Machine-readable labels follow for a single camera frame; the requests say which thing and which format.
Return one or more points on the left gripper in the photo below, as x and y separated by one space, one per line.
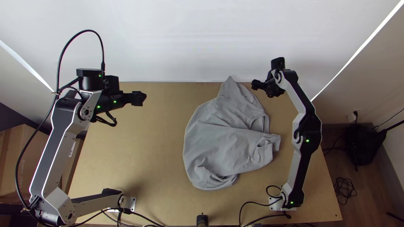
135 98

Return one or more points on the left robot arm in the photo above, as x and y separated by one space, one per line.
60 148

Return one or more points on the brown cardboard box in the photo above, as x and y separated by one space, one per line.
19 157

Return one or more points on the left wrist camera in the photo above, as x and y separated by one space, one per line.
112 83

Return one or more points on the grey t-shirt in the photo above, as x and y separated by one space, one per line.
224 138

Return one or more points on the black bag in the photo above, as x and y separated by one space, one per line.
363 145

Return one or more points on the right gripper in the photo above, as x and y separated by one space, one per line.
272 85

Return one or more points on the white wall socket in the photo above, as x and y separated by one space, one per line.
351 116

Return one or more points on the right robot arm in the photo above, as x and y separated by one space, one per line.
295 171

